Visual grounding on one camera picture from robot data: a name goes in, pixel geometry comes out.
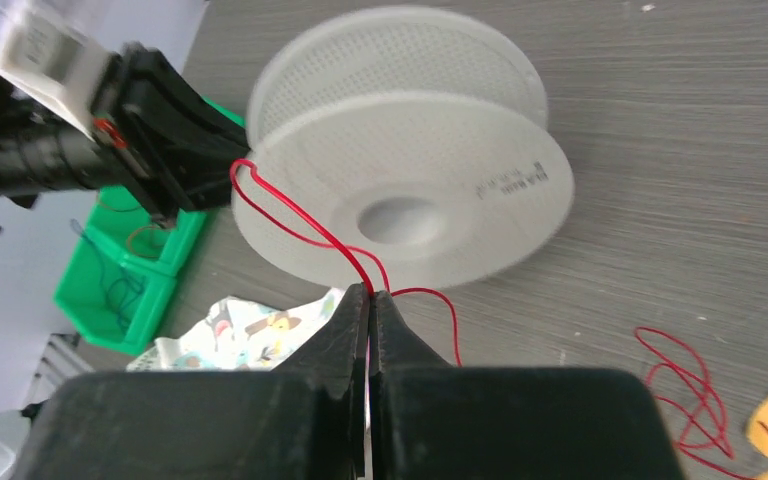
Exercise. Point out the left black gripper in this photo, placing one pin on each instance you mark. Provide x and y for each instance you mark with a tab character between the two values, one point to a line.
160	116

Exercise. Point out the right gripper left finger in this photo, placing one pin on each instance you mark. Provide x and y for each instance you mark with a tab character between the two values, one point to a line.
303	419

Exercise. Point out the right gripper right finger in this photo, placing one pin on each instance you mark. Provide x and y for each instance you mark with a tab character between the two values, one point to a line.
433	420

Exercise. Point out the grey plastic spool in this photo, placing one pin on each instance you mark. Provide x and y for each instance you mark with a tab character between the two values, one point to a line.
419	137

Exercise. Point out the white patterned cloth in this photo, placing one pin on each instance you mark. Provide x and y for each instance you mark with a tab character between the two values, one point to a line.
239	334

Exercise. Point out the green three-compartment bin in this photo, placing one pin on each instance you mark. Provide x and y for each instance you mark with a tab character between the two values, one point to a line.
124	272

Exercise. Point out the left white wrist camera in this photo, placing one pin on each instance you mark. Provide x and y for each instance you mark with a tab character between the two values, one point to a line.
49	52

